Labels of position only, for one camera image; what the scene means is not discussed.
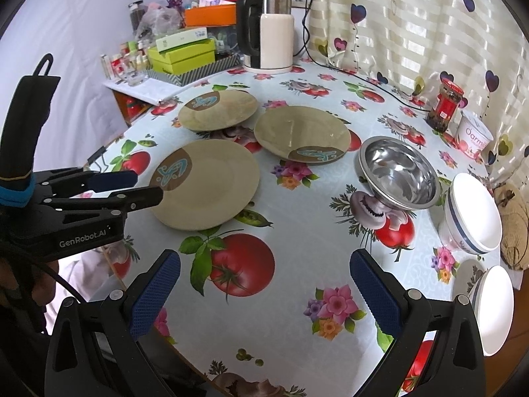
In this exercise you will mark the stainless steel bowl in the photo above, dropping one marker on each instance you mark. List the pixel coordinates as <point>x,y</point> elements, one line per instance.
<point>398,175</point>

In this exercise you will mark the brown knitted hat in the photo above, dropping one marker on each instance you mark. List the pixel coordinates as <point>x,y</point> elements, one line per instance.
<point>514,219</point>

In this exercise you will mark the white side shelf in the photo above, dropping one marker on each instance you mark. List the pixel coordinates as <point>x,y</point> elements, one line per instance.
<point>150,90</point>

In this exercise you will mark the dark glass jar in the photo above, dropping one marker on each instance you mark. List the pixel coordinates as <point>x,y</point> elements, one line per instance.
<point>136,11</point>

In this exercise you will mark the floral vinyl tablecloth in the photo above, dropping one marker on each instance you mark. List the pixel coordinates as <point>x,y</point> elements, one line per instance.
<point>265,304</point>

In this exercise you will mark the orange box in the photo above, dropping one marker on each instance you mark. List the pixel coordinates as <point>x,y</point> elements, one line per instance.
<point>211,16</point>

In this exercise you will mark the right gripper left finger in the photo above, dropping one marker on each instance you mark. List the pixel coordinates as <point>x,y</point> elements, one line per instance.
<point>94,349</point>

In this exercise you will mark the cream heart-pattern curtain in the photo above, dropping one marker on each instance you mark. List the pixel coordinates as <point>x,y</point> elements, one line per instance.
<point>482,45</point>

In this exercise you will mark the beige plate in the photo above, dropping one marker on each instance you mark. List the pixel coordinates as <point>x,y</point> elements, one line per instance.
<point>302,134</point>
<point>217,110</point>
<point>205,184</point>

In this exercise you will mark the person's left hand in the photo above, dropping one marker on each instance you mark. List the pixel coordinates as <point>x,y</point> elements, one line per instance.
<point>44,288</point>

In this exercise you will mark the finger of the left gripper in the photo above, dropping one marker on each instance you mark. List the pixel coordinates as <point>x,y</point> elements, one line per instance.
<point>116,204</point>
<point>103,182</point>

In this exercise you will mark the crumpled plastic bag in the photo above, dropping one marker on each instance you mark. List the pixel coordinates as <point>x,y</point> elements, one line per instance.
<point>158,21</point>

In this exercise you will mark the white flat box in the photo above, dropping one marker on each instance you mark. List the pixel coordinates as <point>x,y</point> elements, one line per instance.
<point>181,38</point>

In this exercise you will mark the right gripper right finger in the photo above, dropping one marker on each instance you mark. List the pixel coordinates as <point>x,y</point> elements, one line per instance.
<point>455,363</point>

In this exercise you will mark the electric kettle white black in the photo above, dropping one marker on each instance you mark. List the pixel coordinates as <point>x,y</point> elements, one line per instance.
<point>265,35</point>

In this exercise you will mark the striped tray box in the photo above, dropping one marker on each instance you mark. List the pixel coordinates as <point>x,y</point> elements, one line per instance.
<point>197,73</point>

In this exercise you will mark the white yogurt tub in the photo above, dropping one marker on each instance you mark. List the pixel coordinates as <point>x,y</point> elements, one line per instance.
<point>472,135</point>

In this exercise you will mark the clear glass cup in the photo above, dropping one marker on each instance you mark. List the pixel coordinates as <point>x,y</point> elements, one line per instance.
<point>132,76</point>

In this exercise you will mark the red-lidded sauce jar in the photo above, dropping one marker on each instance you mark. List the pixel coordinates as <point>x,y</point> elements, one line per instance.
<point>449,97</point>

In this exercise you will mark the lime green box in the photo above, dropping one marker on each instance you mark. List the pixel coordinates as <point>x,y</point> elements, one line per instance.
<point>183,59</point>

